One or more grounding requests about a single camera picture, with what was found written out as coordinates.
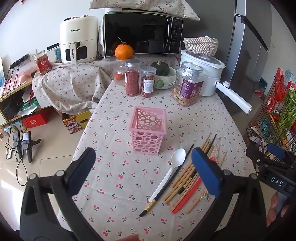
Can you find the green pumpkin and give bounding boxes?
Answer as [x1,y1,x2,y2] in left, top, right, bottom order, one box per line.
[149,60,171,77]

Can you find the yellow printed cardboard box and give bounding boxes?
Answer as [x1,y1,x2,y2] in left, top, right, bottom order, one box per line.
[62,110,93,134]

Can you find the grey refrigerator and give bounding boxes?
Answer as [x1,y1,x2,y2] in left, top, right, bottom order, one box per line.
[216,0,274,114]

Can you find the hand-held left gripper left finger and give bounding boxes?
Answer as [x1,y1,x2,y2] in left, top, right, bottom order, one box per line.
[20,147,102,241]

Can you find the black chopstick gold band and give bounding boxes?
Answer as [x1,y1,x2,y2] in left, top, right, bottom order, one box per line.
[139,144,194,217]
[178,134,217,194]

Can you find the clear glass jar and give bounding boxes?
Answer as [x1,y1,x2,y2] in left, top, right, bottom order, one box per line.
[112,59,127,88]

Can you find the white bowl green handle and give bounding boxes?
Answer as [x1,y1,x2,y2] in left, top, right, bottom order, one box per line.
[154,66,177,90]

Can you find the green leafy vegetables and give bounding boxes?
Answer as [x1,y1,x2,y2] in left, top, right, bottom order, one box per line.
[276,89,296,141]

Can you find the red plastic bag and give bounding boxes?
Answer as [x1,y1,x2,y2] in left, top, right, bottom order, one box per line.
[265,68,285,112]

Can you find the floral cloth cover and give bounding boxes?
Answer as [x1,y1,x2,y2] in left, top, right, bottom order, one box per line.
[89,0,201,22]

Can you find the orange tangerine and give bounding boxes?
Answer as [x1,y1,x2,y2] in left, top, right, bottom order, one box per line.
[115,37,134,60]

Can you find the cherry print cabinet cloth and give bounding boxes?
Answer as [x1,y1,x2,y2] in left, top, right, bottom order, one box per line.
[31,62,112,114]

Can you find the white storage box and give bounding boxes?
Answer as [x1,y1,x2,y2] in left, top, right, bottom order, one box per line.
[47,43,62,63]

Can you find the pink cloth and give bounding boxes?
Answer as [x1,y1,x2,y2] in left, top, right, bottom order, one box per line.
[4,71,36,93]

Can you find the green plastic bag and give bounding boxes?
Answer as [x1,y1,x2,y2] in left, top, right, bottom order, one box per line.
[19,97,39,112]

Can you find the woven rope basket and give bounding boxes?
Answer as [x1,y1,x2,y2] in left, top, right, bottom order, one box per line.
[183,36,219,56]

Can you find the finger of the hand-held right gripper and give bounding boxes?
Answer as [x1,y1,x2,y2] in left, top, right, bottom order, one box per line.
[245,146,289,173]
[266,143,294,163]

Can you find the person's left hand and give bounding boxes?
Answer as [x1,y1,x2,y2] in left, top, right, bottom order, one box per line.
[109,234,140,241]

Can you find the white plastic spoon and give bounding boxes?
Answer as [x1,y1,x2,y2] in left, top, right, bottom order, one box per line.
[148,148,186,202]

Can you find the person's right hand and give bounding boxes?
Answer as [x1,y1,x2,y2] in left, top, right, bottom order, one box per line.
[266,192,292,227]

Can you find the black wire rack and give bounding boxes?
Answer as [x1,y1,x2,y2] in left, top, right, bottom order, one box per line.
[245,69,296,163]

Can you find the goji berry jar silver lid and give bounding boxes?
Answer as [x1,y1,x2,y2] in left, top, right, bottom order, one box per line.
[124,59,141,97]

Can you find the clear jar red label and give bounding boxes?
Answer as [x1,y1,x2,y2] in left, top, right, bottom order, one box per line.
[34,51,51,76]

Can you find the red cardboard box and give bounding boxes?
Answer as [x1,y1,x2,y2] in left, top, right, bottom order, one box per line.
[22,108,53,128]

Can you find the white air fryer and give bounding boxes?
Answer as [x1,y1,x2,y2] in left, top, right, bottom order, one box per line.
[59,15,99,64]

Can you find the wooden shelf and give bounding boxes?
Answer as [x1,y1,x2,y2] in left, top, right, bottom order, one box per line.
[0,80,54,127]

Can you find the pile of bamboo chopsticks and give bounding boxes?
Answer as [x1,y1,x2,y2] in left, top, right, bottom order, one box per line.
[163,132,228,214]

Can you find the clear jar purple label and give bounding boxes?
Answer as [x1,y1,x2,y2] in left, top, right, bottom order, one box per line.
[171,61,204,108]

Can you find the white electric pot with handle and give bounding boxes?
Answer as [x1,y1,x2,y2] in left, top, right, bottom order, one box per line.
[180,49,252,115]

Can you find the black power strip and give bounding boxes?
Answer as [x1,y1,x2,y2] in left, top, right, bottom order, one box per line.
[9,55,30,69]

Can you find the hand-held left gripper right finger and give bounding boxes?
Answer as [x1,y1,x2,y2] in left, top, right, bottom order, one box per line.
[191,147,269,241]

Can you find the pink plastic utensil basket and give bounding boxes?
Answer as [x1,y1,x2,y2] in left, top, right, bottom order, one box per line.
[129,106,167,155]

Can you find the red plastic chopstick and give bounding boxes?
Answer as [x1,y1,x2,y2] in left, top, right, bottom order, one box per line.
[170,157,217,214]

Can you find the black microwave oven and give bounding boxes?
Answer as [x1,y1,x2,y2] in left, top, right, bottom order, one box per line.
[102,11,184,58]

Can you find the cherry print tablecloth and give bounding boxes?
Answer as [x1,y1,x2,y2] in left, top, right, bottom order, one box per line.
[55,53,258,241]

